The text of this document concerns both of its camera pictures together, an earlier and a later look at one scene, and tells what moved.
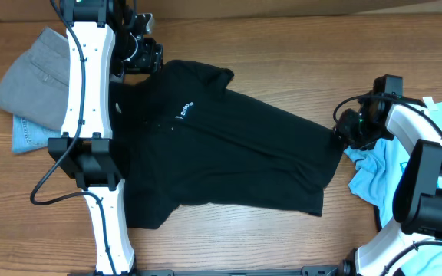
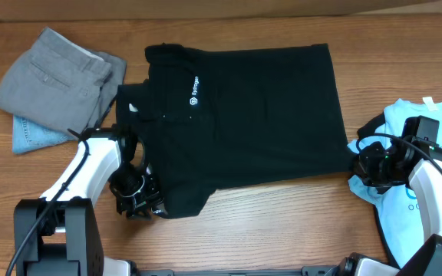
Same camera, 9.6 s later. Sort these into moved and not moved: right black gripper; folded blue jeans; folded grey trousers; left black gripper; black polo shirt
Moved: right black gripper; left black gripper; black polo shirt
Not moved: folded grey trousers; folded blue jeans
